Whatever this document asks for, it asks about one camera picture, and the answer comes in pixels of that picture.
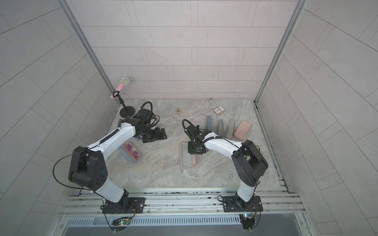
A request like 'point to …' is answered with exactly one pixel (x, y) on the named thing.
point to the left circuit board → (122, 221)
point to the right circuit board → (248, 220)
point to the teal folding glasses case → (230, 132)
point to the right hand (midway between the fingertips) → (191, 152)
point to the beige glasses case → (220, 128)
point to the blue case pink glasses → (131, 151)
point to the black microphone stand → (126, 111)
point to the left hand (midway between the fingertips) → (164, 136)
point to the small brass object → (178, 111)
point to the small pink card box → (219, 110)
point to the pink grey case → (187, 160)
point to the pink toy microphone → (125, 81)
